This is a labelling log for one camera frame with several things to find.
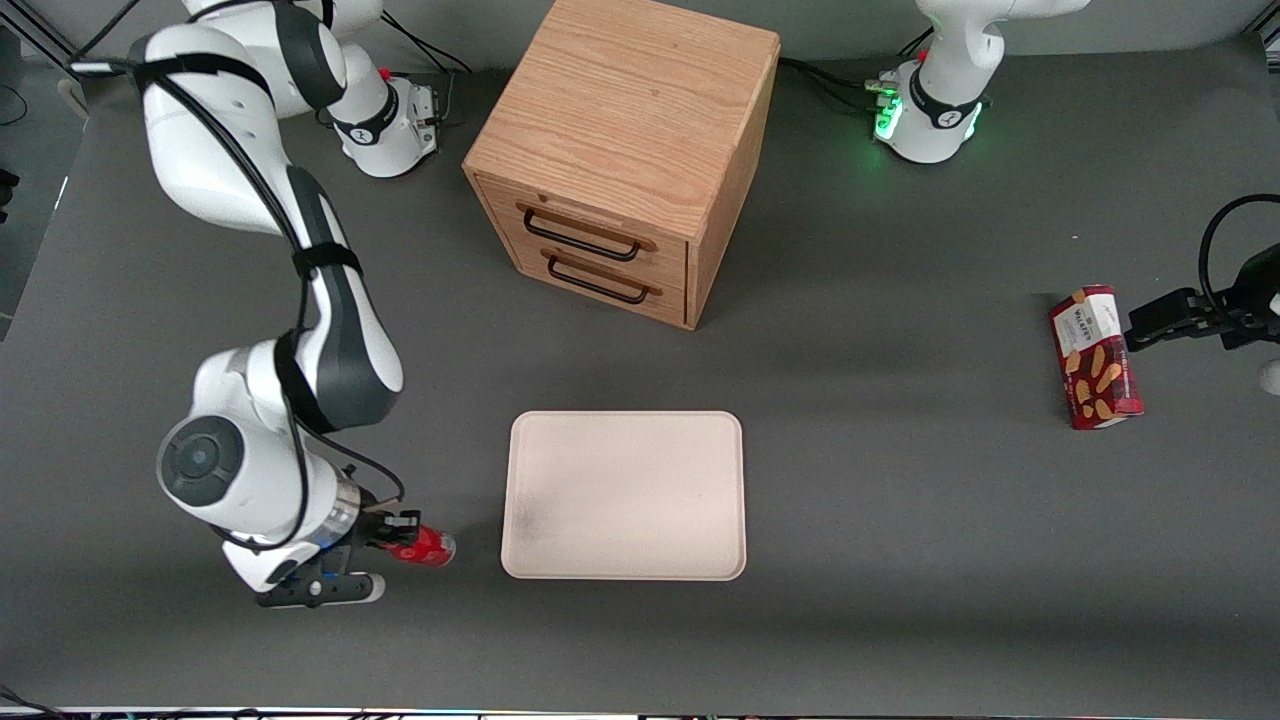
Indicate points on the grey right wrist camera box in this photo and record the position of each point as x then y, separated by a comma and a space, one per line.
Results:
320, 590

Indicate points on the red coke bottle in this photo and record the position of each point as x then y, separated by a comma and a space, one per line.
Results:
430, 547

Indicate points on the oak wooden drawer cabinet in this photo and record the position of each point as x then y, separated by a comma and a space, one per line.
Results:
620, 100

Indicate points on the red tartan shortbread cookie box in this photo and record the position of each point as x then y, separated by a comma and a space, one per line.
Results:
1095, 370

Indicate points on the beige rectangular plastic tray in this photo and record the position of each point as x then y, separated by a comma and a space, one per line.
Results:
625, 495

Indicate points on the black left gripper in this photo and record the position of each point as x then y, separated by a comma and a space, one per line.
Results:
1222, 318

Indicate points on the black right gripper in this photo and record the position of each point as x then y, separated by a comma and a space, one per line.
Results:
373, 528

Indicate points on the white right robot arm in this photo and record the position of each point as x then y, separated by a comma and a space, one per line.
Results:
340, 340

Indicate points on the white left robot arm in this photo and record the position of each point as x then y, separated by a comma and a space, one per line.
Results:
940, 110

